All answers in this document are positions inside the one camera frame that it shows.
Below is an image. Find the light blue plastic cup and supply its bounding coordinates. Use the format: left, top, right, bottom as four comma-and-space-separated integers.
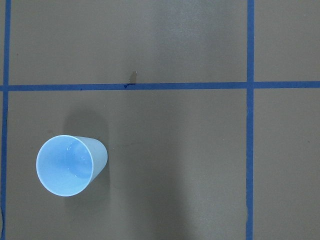
36, 135, 108, 197

